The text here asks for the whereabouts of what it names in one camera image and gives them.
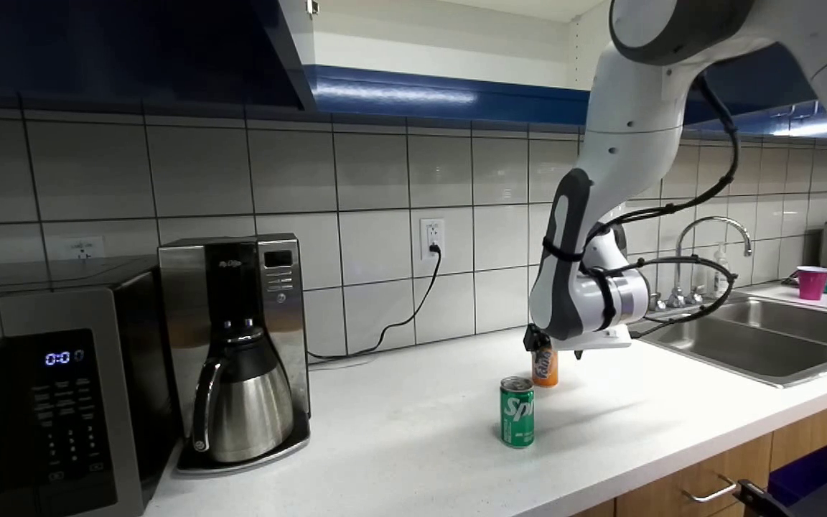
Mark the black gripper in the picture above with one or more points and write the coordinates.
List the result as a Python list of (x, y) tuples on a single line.
[(534, 339)]

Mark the orange soda can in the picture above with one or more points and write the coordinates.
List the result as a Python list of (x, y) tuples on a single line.
[(543, 367)]

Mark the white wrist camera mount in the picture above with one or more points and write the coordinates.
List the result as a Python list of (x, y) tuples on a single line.
[(610, 336)]

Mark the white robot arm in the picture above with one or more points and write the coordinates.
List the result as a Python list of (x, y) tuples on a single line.
[(632, 129)]

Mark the pink cup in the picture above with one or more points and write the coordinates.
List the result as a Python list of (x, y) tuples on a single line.
[(811, 283)]

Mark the green soda can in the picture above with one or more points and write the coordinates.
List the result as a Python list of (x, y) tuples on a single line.
[(517, 412)]

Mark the wooden lower cabinet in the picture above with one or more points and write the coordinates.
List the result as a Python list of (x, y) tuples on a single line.
[(673, 495)]

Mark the black microwave oven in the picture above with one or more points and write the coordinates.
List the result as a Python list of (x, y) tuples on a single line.
[(86, 412)]

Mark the chrome sink faucet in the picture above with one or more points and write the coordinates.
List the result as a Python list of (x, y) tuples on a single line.
[(689, 294)]

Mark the steel coffee carafe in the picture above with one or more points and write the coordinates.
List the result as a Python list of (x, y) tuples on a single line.
[(241, 402)]

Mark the black coffee maker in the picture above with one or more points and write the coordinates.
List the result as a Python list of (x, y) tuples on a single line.
[(217, 288)]

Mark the white wall outlet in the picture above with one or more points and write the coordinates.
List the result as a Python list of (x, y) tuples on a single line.
[(431, 240)]

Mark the stainless steel sink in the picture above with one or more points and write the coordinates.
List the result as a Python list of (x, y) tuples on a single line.
[(774, 343)]

